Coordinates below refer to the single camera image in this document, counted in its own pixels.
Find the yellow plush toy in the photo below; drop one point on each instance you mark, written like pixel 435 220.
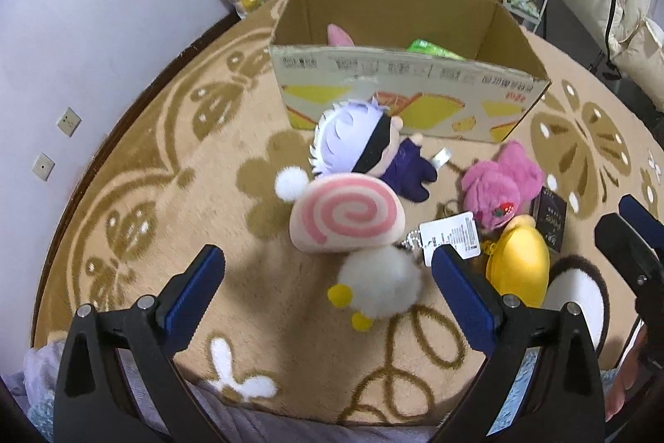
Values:
pixel 518 262

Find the white wall socket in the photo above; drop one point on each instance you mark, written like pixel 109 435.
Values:
pixel 69 122
pixel 43 167

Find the person's right hand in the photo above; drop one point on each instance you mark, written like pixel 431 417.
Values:
pixel 625 378

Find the pink plush in box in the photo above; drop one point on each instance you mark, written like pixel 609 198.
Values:
pixel 338 37

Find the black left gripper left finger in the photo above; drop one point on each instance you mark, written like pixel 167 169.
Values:
pixel 93 399

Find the white wall socket upper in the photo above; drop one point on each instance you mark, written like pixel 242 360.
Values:
pixel 69 122

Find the open cardboard box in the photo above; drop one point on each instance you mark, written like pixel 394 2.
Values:
pixel 482 98

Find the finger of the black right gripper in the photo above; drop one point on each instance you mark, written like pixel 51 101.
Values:
pixel 636 252
pixel 640 219

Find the beige brown patterned rug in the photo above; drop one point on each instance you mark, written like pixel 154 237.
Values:
pixel 198 167

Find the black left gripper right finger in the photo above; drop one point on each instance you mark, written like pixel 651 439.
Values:
pixel 563 401

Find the white fluffy duck keychain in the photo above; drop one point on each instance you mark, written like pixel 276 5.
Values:
pixel 376 283

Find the white wall socket lower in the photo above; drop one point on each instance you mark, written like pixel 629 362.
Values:
pixel 43 167

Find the pink swirl roll plush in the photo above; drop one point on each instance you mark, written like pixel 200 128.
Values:
pixel 341 212

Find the white-haired blindfolded plush doll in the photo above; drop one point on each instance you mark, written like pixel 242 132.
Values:
pixel 362 137

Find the pink furry bear plush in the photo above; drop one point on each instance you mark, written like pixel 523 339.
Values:
pixel 495 190

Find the black tissue pack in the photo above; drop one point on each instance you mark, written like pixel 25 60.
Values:
pixel 548 210

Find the white paper hang tag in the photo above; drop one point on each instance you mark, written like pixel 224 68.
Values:
pixel 459 231

